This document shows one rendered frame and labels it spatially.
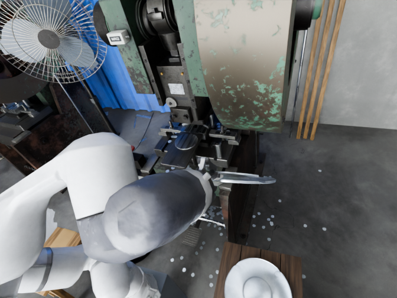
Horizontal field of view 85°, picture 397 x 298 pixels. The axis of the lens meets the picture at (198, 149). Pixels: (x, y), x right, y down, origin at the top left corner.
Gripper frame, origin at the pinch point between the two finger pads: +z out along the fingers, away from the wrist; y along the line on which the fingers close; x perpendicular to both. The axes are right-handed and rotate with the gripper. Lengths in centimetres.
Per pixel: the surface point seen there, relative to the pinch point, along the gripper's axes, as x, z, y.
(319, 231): -50, 105, -42
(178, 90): 26, 32, 34
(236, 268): -2, 49, -49
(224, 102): -2.0, -3.0, 20.5
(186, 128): 31, 57, 20
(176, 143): 32, 47, 10
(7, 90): 158, 43, 41
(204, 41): 0.7, -15.2, 30.6
